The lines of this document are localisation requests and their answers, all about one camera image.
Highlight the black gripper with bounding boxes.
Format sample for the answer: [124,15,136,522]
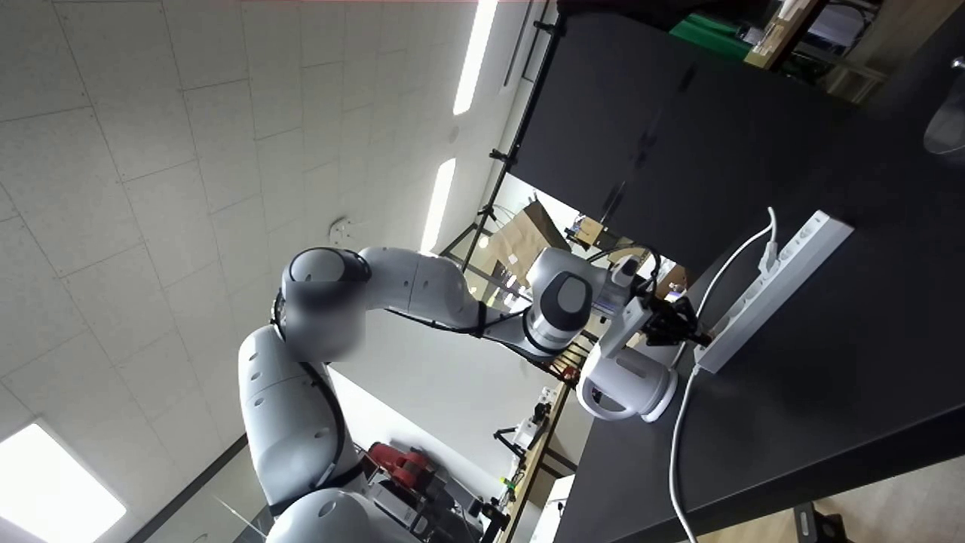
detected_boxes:
[641,284,705,351]

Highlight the white extension cord power strip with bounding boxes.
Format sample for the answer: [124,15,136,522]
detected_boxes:
[695,207,857,377]

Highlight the large cardboard box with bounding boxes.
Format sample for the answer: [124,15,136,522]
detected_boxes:
[470,198,575,297]

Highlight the black backdrop panel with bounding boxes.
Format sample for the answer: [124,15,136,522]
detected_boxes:
[511,9,869,278]

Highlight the black tripod stand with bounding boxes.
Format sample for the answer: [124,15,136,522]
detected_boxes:
[442,144,530,266]

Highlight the short ceiling light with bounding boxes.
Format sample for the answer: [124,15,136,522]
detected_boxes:
[418,158,463,255]

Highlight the green box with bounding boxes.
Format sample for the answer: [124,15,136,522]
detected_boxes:
[670,9,753,68]

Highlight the red machine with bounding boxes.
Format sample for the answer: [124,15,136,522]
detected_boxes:
[358,438,437,506]

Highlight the grey rounded object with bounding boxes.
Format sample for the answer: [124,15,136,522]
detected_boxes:
[921,57,965,160]

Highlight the long ceiling light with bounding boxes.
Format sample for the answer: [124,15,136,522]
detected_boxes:
[450,0,504,122]

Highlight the square ceiling light panel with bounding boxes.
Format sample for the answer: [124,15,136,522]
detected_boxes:
[0,419,130,543]

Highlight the white power cable with plug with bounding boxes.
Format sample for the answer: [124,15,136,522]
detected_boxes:
[666,204,785,543]

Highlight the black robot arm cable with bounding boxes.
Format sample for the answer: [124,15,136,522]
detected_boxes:
[268,300,350,463]

